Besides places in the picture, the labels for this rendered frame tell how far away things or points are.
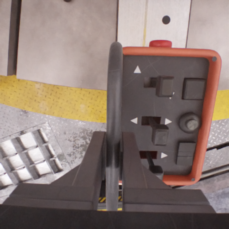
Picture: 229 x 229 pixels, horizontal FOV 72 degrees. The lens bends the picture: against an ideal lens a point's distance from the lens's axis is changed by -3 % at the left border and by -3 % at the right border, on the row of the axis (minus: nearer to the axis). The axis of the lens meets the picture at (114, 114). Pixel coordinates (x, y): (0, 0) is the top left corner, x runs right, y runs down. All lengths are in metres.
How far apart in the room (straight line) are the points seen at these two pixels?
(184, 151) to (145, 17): 0.25
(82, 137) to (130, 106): 0.93
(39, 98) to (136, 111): 0.97
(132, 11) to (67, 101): 0.83
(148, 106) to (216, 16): 0.65
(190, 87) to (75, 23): 0.60
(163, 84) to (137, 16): 0.21
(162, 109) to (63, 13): 0.63
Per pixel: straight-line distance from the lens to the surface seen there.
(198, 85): 0.24
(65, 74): 0.75
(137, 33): 0.34
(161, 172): 0.21
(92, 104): 1.06
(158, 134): 0.18
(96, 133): 0.15
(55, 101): 1.12
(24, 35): 0.83
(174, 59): 0.24
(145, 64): 0.23
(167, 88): 0.17
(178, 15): 0.37
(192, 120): 0.24
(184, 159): 0.27
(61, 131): 1.17
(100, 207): 1.01
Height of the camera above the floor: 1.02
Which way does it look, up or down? 75 degrees down
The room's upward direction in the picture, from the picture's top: 174 degrees counter-clockwise
